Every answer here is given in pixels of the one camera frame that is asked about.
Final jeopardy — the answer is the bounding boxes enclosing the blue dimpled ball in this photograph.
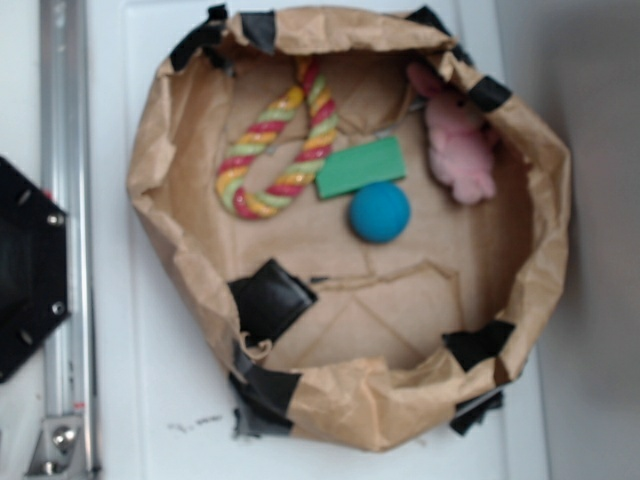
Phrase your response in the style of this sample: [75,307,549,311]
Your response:
[348,182,411,244]

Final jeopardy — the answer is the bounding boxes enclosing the brown paper bag bin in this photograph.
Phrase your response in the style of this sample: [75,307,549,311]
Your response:
[127,6,571,451]

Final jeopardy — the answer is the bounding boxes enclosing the green rectangular block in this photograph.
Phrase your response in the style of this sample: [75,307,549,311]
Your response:
[315,136,406,200]

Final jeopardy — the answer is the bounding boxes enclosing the pink plush bunny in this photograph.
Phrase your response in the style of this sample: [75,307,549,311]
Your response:
[407,63,499,205]

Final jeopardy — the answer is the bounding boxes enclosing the multicolour rope toy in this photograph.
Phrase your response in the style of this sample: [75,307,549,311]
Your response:
[215,56,339,220]

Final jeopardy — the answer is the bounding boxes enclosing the aluminium extrusion rail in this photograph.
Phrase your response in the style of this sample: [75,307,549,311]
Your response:
[39,1,96,427]

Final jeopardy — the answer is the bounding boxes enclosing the metal corner bracket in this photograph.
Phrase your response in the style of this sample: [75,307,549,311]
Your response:
[23,415,100,480]

